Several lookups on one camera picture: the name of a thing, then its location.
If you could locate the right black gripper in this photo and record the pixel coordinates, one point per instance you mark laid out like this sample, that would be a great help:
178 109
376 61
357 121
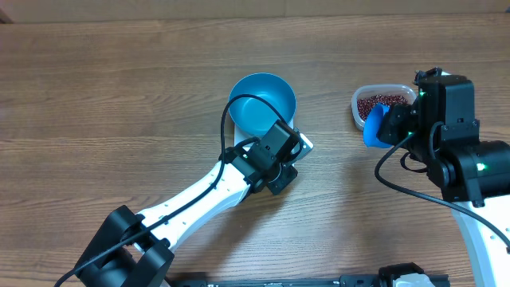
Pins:
401 122

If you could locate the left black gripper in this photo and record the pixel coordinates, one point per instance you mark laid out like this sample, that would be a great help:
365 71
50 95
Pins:
288 178

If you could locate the blue plastic measuring scoop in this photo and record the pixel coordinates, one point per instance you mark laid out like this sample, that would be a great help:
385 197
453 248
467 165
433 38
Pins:
372 126

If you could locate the red adzuki beans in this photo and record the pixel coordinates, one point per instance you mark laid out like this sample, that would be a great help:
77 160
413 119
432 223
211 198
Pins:
365 105

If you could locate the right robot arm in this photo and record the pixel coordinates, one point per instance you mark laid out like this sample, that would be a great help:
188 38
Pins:
440 130

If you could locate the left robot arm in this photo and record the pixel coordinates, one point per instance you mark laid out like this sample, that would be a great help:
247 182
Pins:
137 249

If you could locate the white digital kitchen scale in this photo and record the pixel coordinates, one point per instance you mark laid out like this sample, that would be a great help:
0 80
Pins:
240 135

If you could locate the teal metal bowl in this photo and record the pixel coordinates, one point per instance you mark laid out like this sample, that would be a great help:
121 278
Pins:
254 117

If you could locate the clear plastic food container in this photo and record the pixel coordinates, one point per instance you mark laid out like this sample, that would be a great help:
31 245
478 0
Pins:
368 91

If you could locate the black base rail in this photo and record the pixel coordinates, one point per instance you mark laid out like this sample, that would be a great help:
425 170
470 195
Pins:
403 274

